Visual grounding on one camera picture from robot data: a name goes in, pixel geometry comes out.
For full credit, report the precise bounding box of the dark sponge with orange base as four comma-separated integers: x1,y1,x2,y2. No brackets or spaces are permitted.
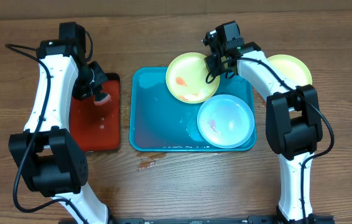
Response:
94,92,111,106

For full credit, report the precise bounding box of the green plate back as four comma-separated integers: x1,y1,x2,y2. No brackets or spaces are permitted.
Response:
165,52,220,104

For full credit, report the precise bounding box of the green plate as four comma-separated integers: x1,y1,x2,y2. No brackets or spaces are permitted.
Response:
267,54,313,86
165,52,220,104

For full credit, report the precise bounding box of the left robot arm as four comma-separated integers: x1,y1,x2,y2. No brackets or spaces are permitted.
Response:
8,22,113,223

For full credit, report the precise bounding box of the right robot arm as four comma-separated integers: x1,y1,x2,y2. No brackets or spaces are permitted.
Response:
202,21,323,223

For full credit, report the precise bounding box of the red and black tray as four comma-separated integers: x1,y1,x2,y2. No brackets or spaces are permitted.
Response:
70,73,121,152

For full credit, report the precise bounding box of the blue plastic tray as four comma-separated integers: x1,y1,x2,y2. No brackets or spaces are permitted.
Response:
128,66,257,152

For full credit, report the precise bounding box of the light blue plate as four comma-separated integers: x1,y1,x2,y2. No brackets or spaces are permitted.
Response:
197,95,254,149

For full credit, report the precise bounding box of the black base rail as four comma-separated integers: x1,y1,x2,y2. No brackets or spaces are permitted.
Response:
109,215,335,224

